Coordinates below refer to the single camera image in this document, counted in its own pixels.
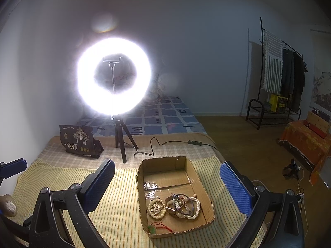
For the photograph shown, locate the cream bead bracelet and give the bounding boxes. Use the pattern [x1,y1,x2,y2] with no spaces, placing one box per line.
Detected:
[146,197,167,219]

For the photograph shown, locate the pile of jewelry in box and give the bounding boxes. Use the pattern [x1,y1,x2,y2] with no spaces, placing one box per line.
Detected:
[165,194,201,221]

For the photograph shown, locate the left hand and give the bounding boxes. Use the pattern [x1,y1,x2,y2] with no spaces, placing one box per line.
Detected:
[0,194,17,217]

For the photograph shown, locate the yellow striped cloth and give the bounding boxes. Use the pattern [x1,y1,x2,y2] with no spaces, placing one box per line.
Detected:
[7,156,268,248]

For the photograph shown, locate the black device on floor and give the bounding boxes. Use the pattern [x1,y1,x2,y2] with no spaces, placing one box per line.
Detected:
[282,159,301,180]

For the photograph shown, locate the black snack bag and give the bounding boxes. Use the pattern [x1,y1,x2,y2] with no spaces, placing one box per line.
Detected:
[59,125,104,159]

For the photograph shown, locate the orange covered furniture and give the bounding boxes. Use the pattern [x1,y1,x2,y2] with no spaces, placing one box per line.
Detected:
[278,111,330,185]

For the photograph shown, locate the pink plaid bed sheet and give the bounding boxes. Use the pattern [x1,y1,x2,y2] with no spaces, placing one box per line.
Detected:
[38,133,225,169]

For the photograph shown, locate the brown cardboard box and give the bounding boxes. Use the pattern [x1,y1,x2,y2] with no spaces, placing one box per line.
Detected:
[136,156,215,239]

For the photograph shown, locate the black tripod stand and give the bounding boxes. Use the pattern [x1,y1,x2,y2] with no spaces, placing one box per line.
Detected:
[112,117,139,163]

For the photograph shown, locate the black clothes rack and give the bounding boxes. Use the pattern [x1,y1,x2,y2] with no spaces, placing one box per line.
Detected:
[245,20,307,129]

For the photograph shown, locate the yellow box on rack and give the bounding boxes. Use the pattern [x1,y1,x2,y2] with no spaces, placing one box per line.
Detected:
[269,94,288,113]

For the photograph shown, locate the blue patterned blanket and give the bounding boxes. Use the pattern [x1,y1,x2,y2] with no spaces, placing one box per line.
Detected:
[77,96,206,137]

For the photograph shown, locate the folded floral quilt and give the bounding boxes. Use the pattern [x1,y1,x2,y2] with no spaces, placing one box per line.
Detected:
[114,72,136,93]

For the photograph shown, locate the dark hanging clothes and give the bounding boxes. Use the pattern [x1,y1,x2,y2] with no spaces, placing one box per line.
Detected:
[281,49,307,112]

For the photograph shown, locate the striped white towel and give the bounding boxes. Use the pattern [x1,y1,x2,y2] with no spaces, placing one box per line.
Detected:
[262,29,283,94]

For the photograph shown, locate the white cables on floor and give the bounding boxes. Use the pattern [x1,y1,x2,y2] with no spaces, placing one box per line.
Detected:
[263,167,310,233]

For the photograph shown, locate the black power cable with switch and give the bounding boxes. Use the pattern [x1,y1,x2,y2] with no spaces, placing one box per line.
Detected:
[123,137,221,158]

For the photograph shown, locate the white ring light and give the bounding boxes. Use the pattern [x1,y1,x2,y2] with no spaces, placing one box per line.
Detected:
[77,37,151,116]

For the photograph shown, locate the wall painting scroll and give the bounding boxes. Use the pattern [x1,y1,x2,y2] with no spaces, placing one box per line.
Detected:
[311,30,331,111]

